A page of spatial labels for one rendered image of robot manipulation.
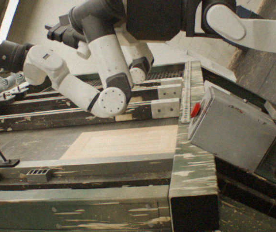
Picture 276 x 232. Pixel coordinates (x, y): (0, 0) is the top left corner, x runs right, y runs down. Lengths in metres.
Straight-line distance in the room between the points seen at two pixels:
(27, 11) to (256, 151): 6.79
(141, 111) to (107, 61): 0.64
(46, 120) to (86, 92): 0.76
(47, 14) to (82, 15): 6.12
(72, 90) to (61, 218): 0.36
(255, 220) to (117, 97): 0.49
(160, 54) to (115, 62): 4.29
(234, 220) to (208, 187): 0.10
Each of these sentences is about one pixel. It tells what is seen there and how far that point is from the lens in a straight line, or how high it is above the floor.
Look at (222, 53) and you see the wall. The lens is 6.73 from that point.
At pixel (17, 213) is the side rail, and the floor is 1.23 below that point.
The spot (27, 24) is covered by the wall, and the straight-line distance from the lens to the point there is 7.41.
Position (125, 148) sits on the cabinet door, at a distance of 1.30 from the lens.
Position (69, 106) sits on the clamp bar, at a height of 1.42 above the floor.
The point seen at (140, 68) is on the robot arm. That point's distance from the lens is 1.57.
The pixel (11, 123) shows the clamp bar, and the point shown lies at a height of 1.60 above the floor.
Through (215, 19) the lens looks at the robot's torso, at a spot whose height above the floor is 0.96.
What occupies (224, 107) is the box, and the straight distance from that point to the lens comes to 0.79.
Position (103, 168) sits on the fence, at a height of 1.08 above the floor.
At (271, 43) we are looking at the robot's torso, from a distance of 1.30.
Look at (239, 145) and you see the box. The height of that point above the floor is 0.82.
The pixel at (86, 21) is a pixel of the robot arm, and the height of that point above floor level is 1.31.
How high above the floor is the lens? 1.05
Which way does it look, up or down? level
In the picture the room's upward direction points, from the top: 64 degrees counter-clockwise
